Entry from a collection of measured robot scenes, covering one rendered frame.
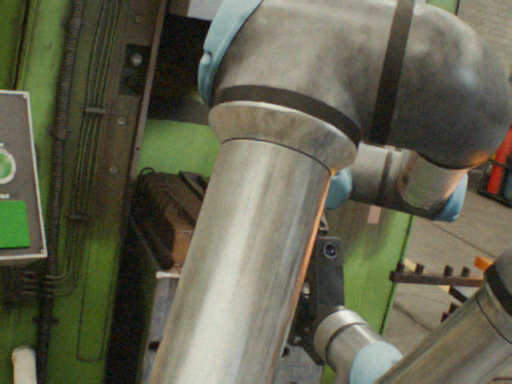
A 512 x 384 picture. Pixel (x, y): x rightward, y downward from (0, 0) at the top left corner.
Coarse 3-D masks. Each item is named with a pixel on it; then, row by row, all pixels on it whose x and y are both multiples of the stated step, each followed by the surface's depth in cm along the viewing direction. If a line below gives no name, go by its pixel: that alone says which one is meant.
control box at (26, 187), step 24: (0, 96) 115; (24, 96) 118; (0, 120) 114; (24, 120) 117; (0, 144) 113; (24, 144) 116; (24, 168) 115; (0, 192) 111; (24, 192) 114; (0, 264) 114; (24, 264) 119
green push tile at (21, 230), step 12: (0, 204) 110; (12, 204) 111; (24, 204) 113; (0, 216) 109; (12, 216) 111; (24, 216) 112; (0, 228) 109; (12, 228) 110; (24, 228) 112; (0, 240) 108; (12, 240) 110; (24, 240) 111
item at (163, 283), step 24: (144, 240) 147; (144, 264) 141; (120, 288) 179; (144, 288) 139; (168, 288) 131; (120, 312) 176; (144, 312) 141; (168, 312) 133; (120, 336) 173; (144, 336) 135; (120, 360) 171; (144, 360) 134; (288, 360) 143; (312, 360) 144
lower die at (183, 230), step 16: (160, 176) 172; (176, 176) 174; (144, 192) 165; (160, 192) 161; (176, 192) 159; (192, 192) 162; (176, 208) 150; (192, 208) 149; (176, 224) 139; (192, 224) 141; (176, 240) 136; (176, 256) 137
